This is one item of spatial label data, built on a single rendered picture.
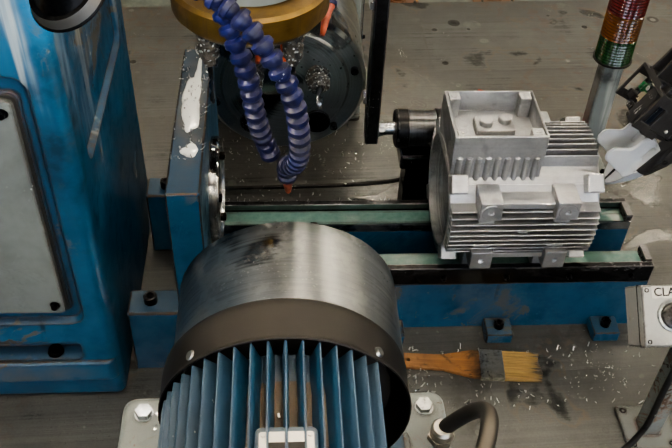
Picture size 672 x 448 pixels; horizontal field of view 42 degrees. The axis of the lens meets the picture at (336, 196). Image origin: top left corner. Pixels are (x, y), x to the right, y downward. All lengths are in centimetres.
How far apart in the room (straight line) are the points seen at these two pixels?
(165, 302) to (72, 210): 25
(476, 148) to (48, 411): 67
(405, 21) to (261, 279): 118
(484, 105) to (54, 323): 62
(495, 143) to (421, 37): 85
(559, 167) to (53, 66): 65
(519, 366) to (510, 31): 92
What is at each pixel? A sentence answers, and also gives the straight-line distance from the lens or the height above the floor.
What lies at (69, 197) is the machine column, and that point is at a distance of 99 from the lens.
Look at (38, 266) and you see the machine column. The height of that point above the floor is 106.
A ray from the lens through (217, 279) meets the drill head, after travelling 92.
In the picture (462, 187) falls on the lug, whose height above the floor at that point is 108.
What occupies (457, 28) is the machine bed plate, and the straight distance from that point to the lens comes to 198.
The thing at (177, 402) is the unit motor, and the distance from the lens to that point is 61.
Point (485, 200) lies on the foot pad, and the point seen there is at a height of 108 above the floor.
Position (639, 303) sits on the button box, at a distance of 106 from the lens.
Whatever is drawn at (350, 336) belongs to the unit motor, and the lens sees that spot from 60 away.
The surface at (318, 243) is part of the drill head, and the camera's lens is 92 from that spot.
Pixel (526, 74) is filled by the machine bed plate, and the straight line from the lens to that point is 186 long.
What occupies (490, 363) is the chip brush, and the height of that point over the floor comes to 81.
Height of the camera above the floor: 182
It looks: 43 degrees down
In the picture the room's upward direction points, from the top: 3 degrees clockwise
